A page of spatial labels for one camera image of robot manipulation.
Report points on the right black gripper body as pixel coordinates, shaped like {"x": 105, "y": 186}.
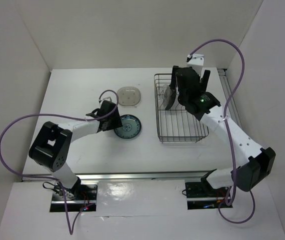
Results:
{"x": 180, "y": 97}

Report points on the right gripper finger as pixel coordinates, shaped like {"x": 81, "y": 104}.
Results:
{"x": 173, "y": 82}
{"x": 204, "y": 80}

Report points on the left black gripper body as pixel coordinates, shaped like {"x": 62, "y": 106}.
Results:
{"x": 109, "y": 125}

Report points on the clear textured glass plate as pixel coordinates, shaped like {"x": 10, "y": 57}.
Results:
{"x": 160, "y": 96}

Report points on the black round plate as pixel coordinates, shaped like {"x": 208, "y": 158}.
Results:
{"x": 169, "y": 97}

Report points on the blue floral patterned plate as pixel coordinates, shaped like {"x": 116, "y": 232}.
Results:
{"x": 131, "y": 127}

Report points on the smoky square glass plate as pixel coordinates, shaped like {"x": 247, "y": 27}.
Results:
{"x": 129, "y": 96}

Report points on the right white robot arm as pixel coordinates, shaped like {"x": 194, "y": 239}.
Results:
{"x": 251, "y": 163}

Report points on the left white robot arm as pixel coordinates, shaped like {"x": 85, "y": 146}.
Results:
{"x": 51, "y": 146}

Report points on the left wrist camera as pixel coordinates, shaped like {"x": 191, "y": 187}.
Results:
{"x": 105, "y": 98}

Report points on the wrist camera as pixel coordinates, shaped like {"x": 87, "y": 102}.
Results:
{"x": 196, "y": 62}
{"x": 105, "y": 98}

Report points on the right side aluminium rail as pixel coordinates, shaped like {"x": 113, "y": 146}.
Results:
{"x": 232, "y": 108}

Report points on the aluminium rail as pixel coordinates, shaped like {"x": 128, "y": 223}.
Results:
{"x": 143, "y": 176}
{"x": 232, "y": 108}

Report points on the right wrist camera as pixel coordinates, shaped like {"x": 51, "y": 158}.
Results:
{"x": 196, "y": 62}

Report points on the grey wire dish rack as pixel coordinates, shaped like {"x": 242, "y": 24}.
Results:
{"x": 176, "y": 125}

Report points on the front aluminium rail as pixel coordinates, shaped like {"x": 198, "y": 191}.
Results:
{"x": 143, "y": 176}

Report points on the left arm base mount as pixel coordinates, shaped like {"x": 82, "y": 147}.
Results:
{"x": 87, "y": 198}

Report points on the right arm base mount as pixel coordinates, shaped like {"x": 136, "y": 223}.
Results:
{"x": 201, "y": 197}

